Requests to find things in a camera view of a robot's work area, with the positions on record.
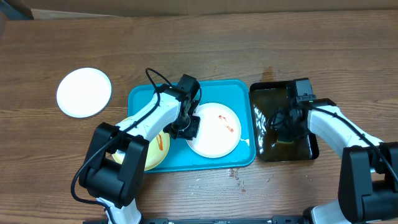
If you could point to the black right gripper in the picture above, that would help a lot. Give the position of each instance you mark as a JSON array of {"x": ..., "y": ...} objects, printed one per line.
[{"x": 281, "y": 124}]

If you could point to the white plate with sauce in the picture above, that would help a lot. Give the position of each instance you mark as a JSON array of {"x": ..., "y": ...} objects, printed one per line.
[{"x": 84, "y": 92}]

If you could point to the teal plastic tray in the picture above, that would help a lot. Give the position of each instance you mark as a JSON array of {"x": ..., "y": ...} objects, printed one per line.
[{"x": 235, "y": 95}]

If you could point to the yellow green sponge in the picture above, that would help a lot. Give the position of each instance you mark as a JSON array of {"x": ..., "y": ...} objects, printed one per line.
[{"x": 284, "y": 141}]

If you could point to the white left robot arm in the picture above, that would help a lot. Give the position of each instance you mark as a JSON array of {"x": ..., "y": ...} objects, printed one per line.
[{"x": 114, "y": 164}]

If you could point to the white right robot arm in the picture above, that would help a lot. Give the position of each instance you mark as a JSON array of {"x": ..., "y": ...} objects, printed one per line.
[{"x": 367, "y": 190}]

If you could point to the black water tray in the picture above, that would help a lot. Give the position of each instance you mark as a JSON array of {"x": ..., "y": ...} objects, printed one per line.
[{"x": 265, "y": 98}]

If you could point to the yellow plate with sauce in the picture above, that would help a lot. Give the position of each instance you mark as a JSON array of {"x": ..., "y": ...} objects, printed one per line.
[{"x": 158, "y": 147}]

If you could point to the dark object top left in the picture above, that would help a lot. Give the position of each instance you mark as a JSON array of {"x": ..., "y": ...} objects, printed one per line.
[{"x": 16, "y": 10}]

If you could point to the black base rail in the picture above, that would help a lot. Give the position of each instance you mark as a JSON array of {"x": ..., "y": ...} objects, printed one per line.
[{"x": 278, "y": 219}]

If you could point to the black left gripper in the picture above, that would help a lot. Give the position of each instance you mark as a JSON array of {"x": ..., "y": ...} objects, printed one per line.
[{"x": 191, "y": 132}]

